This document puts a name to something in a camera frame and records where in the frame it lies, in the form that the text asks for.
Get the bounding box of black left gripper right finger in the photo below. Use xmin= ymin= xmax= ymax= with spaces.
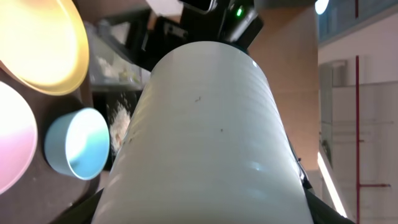
xmin=304 ymin=189 xmax=354 ymax=224

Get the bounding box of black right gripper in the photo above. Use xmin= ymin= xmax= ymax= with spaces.
xmin=136 ymin=0 xmax=264 ymax=70

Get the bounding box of white paper napkin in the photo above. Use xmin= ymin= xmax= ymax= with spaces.
xmin=96 ymin=56 xmax=120 ymax=79

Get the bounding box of yellow round plate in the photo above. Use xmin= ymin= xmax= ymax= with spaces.
xmin=1 ymin=0 xmax=90 ymax=96

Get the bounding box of light blue bowl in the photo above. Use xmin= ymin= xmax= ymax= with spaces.
xmin=44 ymin=108 xmax=110 ymax=180

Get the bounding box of small white cup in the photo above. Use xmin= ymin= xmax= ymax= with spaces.
xmin=93 ymin=42 xmax=312 ymax=223

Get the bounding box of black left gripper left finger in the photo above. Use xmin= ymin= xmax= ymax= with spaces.
xmin=51 ymin=189 xmax=103 ymax=224

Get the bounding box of black waste tray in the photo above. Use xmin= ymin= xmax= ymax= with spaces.
xmin=93 ymin=90 xmax=142 ymax=170

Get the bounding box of pink white bowl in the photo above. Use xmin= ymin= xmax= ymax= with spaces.
xmin=1 ymin=82 xmax=38 ymax=194

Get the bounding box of clear plastic waste bin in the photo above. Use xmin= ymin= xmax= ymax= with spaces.
xmin=84 ymin=22 xmax=151 ymax=91

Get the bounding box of rice food scraps pile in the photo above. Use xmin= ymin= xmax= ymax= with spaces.
xmin=106 ymin=92 xmax=131 ymax=156

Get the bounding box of brown serving tray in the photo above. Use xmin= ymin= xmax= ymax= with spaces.
xmin=1 ymin=71 xmax=100 ymax=223

